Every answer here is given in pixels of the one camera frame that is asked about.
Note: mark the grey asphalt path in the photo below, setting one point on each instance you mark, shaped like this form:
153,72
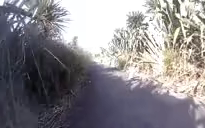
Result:
123,106

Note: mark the dark flax bushes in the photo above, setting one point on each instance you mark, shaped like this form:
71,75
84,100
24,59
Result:
30,70

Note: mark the green flax bushes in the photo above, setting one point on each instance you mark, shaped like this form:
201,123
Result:
176,26

